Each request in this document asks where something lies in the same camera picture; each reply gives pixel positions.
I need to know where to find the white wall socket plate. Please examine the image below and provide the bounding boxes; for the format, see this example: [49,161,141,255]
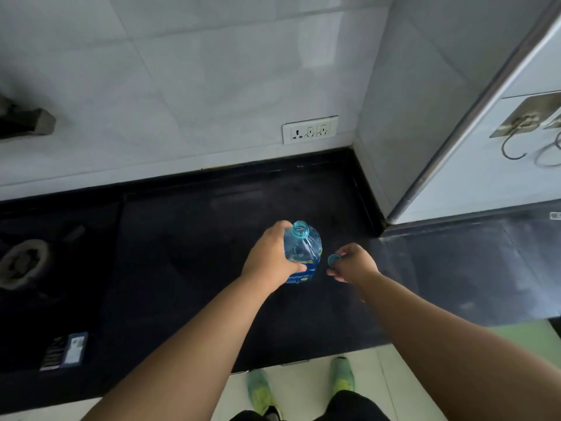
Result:
[282,115,339,145]

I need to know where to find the black gas stove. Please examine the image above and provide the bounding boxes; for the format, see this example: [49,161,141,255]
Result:
[0,195,128,391]

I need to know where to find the adhesive metal wall hook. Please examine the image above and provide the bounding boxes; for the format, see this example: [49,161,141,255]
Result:
[534,110,561,168]
[489,92,561,161]

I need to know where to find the blue plastic water bottle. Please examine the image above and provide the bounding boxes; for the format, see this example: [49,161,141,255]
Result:
[283,221,323,286]

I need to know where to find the person's green left shoe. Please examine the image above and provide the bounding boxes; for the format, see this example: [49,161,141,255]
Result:
[246,369,281,421]

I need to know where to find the small blue label box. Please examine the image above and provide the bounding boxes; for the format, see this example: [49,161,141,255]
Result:
[39,332,89,372]

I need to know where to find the person's right hand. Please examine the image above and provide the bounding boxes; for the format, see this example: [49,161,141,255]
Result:
[326,243,380,284]

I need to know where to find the person's left forearm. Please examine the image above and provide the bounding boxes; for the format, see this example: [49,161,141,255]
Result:
[81,274,273,421]

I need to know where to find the person's left hand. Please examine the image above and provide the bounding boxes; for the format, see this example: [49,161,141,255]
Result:
[240,220,308,294]

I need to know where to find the round stove burner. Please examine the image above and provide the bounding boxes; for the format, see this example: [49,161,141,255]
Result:
[0,239,50,291]

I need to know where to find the white cabinet with metal edge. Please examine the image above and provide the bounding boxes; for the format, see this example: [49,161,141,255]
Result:
[387,0,561,226]

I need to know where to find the person's green right shoe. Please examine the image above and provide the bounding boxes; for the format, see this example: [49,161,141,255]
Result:
[330,356,356,395]

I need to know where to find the person's black shorts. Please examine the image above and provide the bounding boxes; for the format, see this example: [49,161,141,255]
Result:
[229,390,391,421]

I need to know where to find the person's right forearm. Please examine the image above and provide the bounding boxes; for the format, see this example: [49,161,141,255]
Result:
[350,272,561,421]

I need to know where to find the person's green shoe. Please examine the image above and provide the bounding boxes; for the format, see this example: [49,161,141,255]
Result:
[246,369,281,421]
[330,356,356,395]

